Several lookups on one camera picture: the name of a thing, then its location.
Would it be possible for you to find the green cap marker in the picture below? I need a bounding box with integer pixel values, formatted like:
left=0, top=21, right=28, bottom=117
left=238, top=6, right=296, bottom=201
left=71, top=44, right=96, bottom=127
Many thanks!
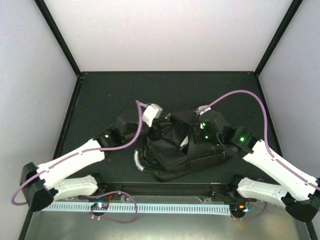
left=179, top=135, right=189, bottom=150

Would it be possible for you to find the black student bag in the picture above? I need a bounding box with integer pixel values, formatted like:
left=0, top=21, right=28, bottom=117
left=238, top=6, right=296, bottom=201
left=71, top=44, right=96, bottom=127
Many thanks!
left=133, top=109, right=232, bottom=182

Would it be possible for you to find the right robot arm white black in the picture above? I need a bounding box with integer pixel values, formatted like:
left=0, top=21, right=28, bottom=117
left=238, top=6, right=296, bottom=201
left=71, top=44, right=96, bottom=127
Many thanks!
left=195, top=106, right=320, bottom=223

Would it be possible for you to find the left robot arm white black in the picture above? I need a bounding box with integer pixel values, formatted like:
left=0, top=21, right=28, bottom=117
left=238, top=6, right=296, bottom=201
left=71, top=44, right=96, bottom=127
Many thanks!
left=20, top=113, right=165, bottom=212

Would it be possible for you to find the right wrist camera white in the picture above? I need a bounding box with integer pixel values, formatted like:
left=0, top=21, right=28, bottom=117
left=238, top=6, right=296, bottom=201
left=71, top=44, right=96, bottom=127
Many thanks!
left=195, top=105, right=211, bottom=116

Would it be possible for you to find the black front rail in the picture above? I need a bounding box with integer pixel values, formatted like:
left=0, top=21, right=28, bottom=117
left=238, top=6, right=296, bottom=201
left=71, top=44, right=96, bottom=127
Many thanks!
left=94, top=182, right=238, bottom=201

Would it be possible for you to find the light blue slotted cable duct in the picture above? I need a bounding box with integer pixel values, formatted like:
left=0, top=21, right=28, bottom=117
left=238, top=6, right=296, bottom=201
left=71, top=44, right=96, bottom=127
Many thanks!
left=43, top=201, right=230, bottom=216

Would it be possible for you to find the right black frame post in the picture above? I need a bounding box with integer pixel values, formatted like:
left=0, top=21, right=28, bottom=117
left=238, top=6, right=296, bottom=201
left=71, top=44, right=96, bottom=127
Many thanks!
left=254, top=0, right=303, bottom=77

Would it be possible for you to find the black frame post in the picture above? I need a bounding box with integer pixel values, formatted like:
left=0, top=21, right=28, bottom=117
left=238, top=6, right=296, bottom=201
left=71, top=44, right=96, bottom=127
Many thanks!
left=254, top=0, right=303, bottom=77
left=34, top=0, right=82, bottom=77

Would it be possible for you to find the left black frame post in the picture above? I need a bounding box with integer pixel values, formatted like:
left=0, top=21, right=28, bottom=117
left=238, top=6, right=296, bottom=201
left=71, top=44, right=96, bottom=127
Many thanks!
left=34, top=0, right=82, bottom=77

